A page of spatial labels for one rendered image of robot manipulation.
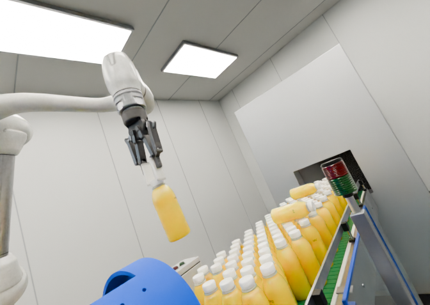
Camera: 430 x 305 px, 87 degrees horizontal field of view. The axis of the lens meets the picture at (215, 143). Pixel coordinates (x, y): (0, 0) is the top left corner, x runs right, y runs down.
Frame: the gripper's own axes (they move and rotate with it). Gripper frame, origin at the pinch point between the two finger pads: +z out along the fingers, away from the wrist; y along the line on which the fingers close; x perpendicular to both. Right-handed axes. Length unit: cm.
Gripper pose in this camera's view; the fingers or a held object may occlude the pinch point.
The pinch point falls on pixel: (153, 172)
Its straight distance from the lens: 70.4
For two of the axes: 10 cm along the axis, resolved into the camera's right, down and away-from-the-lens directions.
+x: 5.4, -0.3, 8.4
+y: 7.5, -4.2, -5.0
